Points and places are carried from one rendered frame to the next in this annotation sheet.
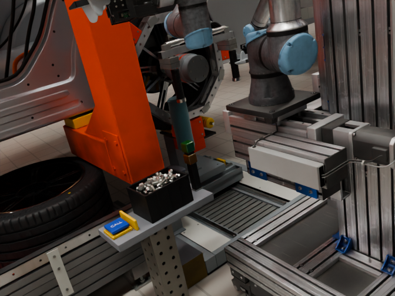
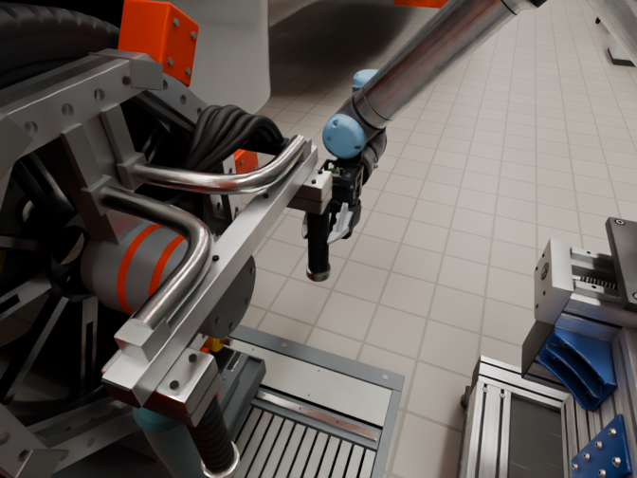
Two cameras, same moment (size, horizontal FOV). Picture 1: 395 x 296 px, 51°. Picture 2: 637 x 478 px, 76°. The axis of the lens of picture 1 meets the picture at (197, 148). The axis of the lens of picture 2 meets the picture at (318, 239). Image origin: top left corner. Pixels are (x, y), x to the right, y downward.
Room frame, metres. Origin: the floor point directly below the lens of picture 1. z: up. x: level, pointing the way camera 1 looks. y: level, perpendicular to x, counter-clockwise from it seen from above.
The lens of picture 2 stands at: (1.58, 0.05, 1.27)
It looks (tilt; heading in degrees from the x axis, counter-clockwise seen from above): 41 degrees down; 324
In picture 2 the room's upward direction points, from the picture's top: straight up
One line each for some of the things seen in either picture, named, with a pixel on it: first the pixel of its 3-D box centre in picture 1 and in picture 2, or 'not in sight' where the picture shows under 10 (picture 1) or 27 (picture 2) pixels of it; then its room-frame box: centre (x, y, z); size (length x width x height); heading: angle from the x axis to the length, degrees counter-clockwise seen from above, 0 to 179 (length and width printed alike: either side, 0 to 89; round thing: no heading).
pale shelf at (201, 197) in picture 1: (157, 213); not in sight; (1.41, 0.20, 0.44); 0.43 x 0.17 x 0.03; 124
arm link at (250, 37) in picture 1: (266, 49); not in sight; (1.32, -0.28, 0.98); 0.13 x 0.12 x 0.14; 17
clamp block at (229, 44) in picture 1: (226, 43); (300, 187); (2.02, -0.24, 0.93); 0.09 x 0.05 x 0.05; 34
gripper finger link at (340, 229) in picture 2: (242, 57); (340, 218); (1.99, -0.30, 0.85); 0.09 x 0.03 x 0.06; 132
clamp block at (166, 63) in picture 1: (169, 61); (164, 376); (1.83, 0.04, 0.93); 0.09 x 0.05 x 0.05; 34
